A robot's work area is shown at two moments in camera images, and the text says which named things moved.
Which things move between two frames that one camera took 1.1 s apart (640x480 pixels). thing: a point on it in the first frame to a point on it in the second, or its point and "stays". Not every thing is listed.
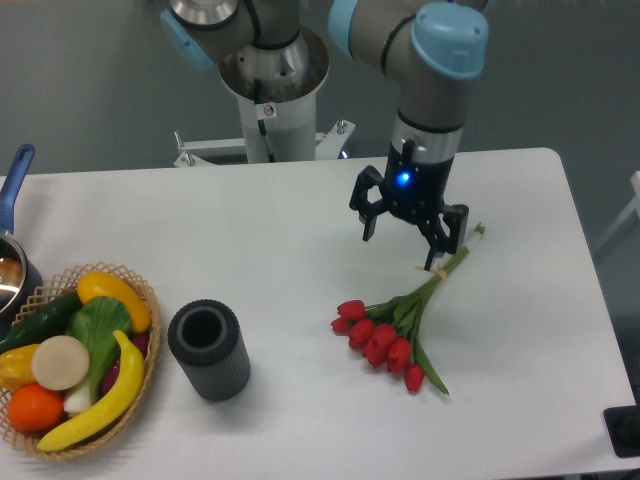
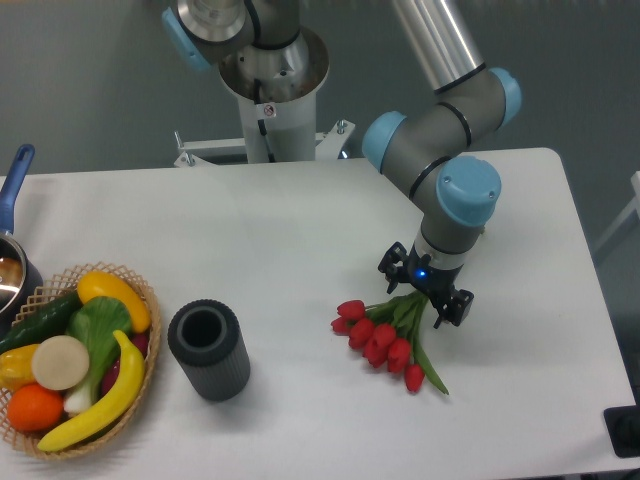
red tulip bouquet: (387, 332) stays
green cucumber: (49, 321) stays
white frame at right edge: (632, 208) stays
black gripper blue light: (413, 189) to (432, 280)
